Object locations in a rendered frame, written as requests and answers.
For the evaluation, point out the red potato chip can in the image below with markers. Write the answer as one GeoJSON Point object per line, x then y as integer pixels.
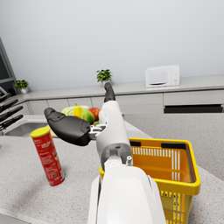
{"type": "Point", "coordinates": [48, 157]}

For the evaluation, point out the yellow slatted basket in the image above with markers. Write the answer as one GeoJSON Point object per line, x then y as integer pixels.
{"type": "Point", "coordinates": [172, 172]}

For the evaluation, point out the steel kitchen sink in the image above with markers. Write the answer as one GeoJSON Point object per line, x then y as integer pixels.
{"type": "Point", "coordinates": [24, 129]}

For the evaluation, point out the red apple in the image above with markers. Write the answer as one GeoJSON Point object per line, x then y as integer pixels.
{"type": "Point", "coordinates": [94, 113]}

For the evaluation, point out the green apple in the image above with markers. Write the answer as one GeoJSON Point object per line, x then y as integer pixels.
{"type": "Point", "coordinates": [87, 116]}

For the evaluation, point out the small potted green plant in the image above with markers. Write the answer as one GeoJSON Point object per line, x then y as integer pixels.
{"type": "Point", "coordinates": [104, 76]}
{"type": "Point", "coordinates": [22, 86]}

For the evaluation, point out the yellow pear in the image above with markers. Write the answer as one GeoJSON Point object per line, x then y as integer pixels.
{"type": "Point", "coordinates": [77, 111]}

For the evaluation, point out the grey kitchen counter cabinets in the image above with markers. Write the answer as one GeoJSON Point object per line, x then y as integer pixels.
{"type": "Point", "coordinates": [145, 102]}

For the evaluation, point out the white microwave oven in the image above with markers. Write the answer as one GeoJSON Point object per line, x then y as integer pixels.
{"type": "Point", "coordinates": [162, 76]}

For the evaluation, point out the dark window frame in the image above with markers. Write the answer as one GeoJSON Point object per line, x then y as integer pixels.
{"type": "Point", "coordinates": [6, 73]}

